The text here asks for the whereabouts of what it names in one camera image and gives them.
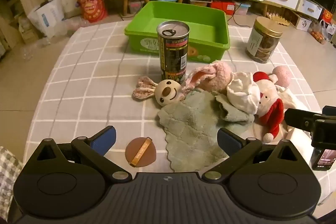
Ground grey checked tablecloth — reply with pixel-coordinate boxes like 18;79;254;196
25;21;328;214

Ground clear plastic storage box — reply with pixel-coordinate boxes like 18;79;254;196
127;0;148;16
234;2;252;16

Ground pink plush bunny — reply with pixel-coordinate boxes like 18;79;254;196
184;61;235;94

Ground bag of oranges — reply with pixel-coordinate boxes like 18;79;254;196
310;20;332;44

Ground white bag blue print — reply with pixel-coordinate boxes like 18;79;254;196
28;0;66;38

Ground bunny doll floral ears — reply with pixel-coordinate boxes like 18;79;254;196
132;76;189;109

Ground clear plastic bags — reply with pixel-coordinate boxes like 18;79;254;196
18;17;88;59

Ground checked fabric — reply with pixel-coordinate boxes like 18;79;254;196
0;147;24;214

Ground green plastic bin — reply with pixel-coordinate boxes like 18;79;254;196
124;0;231;56

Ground white printed box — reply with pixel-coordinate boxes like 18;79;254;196
295;17;313;31

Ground red santa hat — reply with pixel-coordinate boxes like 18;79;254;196
252;71;285;143

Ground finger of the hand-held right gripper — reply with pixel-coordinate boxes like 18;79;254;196
285;107;315;132

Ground tray of eggs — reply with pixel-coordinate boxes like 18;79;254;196
265;10;284;20

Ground red printed bag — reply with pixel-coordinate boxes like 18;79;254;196
75;0;108;23

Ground green fluffy towel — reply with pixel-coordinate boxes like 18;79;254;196
157;90;255;172

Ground smartphone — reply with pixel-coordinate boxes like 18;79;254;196
310;148;336;171

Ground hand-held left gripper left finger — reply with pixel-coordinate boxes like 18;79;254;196
25;126;132;183

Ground black printed tin can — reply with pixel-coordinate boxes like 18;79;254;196
157;21;190;85

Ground clear jar gold lid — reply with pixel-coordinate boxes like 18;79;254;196
245;16;283;64

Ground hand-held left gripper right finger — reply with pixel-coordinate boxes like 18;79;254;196
202;127;307;183

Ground pink knitted ball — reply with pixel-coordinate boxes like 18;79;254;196
272;65;292;88

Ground red box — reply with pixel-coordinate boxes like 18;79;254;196
210;0;237;16

